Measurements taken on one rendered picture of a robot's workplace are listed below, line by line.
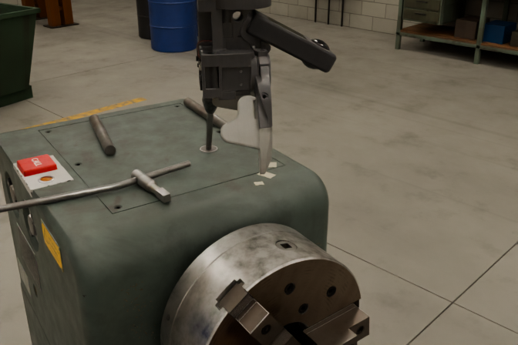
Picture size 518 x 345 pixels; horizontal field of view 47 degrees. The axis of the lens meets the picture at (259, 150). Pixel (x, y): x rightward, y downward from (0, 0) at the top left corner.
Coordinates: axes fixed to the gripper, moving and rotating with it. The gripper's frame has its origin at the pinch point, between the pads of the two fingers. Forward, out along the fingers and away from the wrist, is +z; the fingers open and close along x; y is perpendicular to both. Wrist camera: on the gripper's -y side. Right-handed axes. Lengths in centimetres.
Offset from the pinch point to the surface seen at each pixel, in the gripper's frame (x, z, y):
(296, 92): -466, 143, -109
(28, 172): -34, 16, 38
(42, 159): -38, 16, 36
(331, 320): -3.5, 31.7, -12.1
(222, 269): -3.9, 20.4, 4.9
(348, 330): -0.7, 31.7, -14.0
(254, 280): 0.8, 19.6, 0.8
